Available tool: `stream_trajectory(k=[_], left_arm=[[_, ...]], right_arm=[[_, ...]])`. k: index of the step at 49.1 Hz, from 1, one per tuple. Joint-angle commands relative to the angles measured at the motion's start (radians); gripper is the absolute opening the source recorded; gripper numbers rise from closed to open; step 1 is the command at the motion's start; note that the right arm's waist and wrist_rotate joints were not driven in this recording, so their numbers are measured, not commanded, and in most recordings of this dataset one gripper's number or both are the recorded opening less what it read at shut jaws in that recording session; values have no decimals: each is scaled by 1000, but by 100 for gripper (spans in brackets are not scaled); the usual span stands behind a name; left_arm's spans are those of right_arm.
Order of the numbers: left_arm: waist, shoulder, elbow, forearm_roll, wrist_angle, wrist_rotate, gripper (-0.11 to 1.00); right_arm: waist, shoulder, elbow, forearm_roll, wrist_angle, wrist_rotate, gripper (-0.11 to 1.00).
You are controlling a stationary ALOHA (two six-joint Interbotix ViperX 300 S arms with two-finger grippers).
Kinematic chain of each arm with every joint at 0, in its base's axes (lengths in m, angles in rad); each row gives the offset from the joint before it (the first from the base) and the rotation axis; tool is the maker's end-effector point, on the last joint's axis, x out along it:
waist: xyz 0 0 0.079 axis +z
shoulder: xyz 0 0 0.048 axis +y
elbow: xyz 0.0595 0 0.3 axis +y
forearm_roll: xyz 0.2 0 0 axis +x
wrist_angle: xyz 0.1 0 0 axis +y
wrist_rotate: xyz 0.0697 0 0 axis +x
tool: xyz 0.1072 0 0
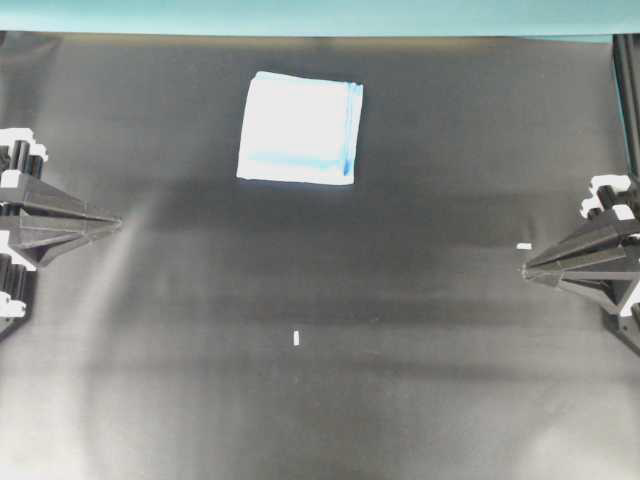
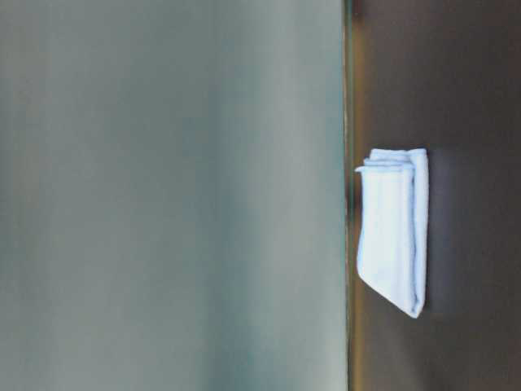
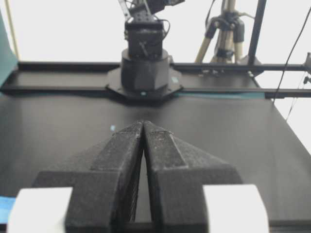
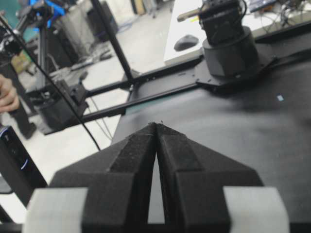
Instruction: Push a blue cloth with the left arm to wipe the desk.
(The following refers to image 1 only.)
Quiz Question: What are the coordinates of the black aluminium frame post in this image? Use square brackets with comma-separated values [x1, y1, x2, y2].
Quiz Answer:
[613, 33, 639, 179]

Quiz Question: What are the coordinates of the light blue cloth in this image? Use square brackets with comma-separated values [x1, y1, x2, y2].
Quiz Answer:
[236, 71, 364, 186]

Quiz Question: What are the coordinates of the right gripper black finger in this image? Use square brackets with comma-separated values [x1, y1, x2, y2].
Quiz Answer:
[523, 218, 639, 277]
[523, 234, 639, 302]

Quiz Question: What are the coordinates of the black table mat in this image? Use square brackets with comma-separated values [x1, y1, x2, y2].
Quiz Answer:
[1, 32, 639, 479]

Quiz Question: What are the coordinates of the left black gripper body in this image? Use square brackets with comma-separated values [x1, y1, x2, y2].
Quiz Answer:
[1, 127, 48, 340]

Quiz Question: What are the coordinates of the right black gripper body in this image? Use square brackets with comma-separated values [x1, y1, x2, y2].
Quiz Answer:
[580, 174, 639, 353]

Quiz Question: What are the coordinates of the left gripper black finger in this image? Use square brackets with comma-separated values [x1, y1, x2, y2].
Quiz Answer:
[18, 220, 122, 269]
[18, 175, 122, 228]

